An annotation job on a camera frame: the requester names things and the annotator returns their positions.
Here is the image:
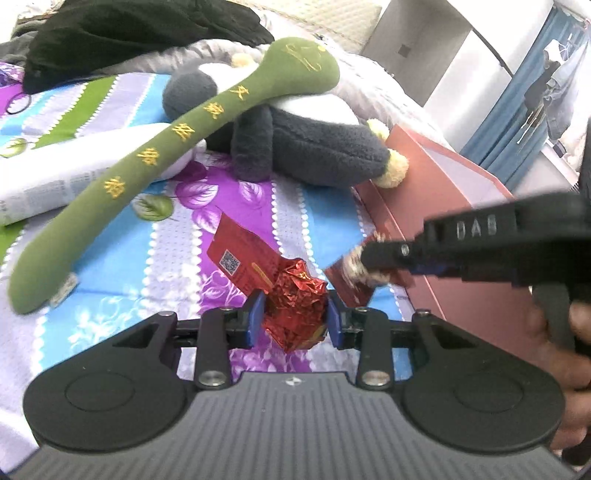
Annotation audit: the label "cream fluffy loop keychain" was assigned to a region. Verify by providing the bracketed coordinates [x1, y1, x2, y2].
[342, 231, 393, 288]

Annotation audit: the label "red foil snack packet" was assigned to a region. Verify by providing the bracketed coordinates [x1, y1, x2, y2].
[263, 258, 328, 353]

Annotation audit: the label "person's right hand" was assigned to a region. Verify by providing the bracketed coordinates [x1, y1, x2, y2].
[526, 306, 590, 451]

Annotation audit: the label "red flat packet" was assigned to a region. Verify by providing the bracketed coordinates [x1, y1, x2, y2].
[207, 214, 283, 296]

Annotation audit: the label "pink cardboard shoe box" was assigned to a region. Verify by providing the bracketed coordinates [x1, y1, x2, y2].
[352, 123, 574, 370]

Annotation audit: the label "floral colourful bed sheet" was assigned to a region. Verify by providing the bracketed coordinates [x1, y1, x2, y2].
[0, 62, 417, 471]

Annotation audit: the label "blue curtain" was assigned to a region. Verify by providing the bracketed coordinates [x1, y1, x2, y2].
[461, 6, 590, 190]

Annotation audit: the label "grey penguin plush toy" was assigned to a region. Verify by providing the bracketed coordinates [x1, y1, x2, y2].
[162, 62, 410, 189]

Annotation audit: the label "hanging clothes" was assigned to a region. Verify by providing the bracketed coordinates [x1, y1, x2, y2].
[516, 39, 590, 158]

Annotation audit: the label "white cabinet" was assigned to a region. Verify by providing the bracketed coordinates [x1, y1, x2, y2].
[362, 0, 553, 150]

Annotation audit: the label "long green plush stick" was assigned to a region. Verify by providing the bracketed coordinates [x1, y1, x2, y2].
[8, 37, 339, 314]

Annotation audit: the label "folded newspaper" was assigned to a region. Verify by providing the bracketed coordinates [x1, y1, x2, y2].
[0, 121, 206, 227]

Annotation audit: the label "black fabric garment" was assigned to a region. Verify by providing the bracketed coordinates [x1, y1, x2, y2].
[22, 1, 274, 94]

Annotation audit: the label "black hair tie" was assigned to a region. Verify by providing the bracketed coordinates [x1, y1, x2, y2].
[5, 91, 33, 115]

